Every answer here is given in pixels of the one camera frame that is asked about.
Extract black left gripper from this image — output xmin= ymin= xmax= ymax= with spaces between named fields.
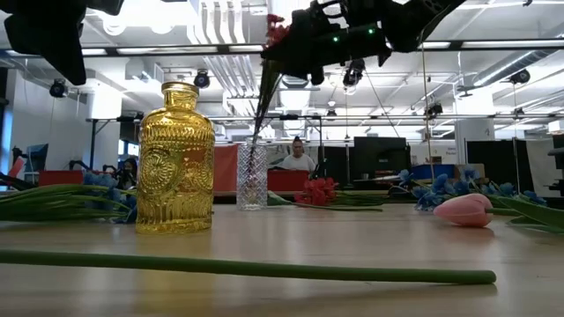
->
xmin=0 ymin=0 xmax=125 ymax=86

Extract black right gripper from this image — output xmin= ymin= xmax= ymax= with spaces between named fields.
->
xmin=262 ymin=0 xmax=393 ymax=85

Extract red artificial flower bunch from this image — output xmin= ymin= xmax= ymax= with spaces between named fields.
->
xmin=246 ymin=12 xmax=292 ymax=206
xmin=293 ymin=177 xmax=391 ymax=208

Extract blue artificial flower bunch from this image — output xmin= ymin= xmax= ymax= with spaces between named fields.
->
xmin=387 ymin=165 xmax=550 ymax=212
xmin=82 ymin=171 xmax=138 ymax=225

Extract artificial tulip green stem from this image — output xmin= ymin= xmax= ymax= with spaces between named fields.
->
xmin=0 ymin=183 xmax=384 ymax=222
xmin=0 ymin=248 xmax=498 ymax=285

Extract pink artificial tulip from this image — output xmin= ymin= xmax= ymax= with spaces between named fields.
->
xmin=433 ymin=192 xmax=564 ymax=235

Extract clear diamond-cut glass vase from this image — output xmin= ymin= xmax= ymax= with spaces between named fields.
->
xmin=236 ymin=141 xmax=268 ymax=211

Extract yellow embossed glass vase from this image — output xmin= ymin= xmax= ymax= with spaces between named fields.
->
xmin=135 ymin=81 xmax=216 ymax=235

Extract person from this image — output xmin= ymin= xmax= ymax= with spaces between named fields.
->
xmin=281 ymin=135 xmax=316 ymax=173
xmin=117 ymin=157 xmax=138 ymax=190

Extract blue screen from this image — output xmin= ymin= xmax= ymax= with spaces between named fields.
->
xmin=24 ymin=144 xmax=49 ymax=173

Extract red storage bin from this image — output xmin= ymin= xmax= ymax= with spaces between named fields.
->
xmin=267 ymin=169 xmax=309 ymax=193
xmin=38 ymin=170 xmax=85 ymax=188

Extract red partition panel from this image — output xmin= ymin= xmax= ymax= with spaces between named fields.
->
xmin=213 ymin=144 xmax=240 ymax=193

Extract black slanted strut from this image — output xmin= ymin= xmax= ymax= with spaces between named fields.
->
xmin=0 ymin=172 xmax=36 ymax=191

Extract black overhead light bar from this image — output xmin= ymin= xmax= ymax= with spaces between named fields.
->
xmin=0 ymin=39 xmax=564 ymax=58

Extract blue plastic bin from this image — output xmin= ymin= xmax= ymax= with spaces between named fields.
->
xmin=412 ymin=164 xmax=456 ymax=181

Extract white square pillar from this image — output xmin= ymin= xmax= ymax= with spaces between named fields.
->
xmin=455 ymin=118 xmax=495 ymax=165

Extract brown cardboard box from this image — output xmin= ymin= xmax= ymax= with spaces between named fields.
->
xmin=454 ymin=163 xmax=486 ymax=180

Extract black partition panel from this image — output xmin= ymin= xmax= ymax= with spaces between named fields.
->
xmin=466 ymin=139 xmax=535 ymax=195

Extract black equipment stand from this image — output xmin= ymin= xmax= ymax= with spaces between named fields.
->
xmin=545 ymin=134 xmax=564 ymax=197

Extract black metal frame table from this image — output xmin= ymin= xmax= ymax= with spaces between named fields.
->
xmin=85 ymin=114 xmax=146 ymax=171

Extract red tool handle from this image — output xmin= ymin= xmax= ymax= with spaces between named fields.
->
xmin=7 ymin=157 xmax=26 ymax=180

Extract thin yellow hanging cord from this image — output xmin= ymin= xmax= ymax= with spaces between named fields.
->
xmin=420 ymin=41 xmax=437 ymax=182

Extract black aluminium frame rail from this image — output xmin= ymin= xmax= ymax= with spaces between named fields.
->
xmin=211 ymin=191 xmax=442 ymax=206

